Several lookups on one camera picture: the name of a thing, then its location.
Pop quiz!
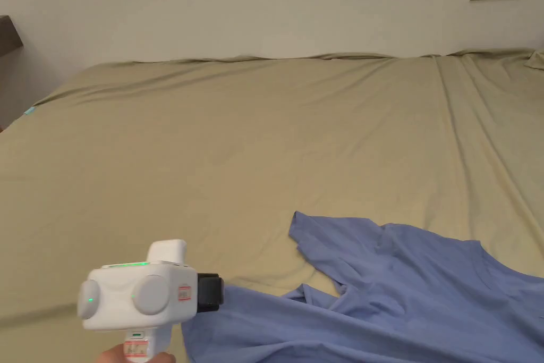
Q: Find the beige pillow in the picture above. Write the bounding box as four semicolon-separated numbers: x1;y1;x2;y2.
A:
524;49;544;71

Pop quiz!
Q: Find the bed with beige sheet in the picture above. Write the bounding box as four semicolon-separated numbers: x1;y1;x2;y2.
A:
0;48;544;363

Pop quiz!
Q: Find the blue shirt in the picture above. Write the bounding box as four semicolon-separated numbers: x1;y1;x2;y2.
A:
182;210;544;363

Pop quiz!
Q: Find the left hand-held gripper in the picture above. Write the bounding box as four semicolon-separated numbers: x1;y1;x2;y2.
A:
76;239;225;359

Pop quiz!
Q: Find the dark wooden shelf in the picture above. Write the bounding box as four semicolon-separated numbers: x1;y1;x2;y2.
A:
0;15;24;57

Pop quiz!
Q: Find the person's left hand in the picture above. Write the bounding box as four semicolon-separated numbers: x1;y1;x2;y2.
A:
96;345;177;363

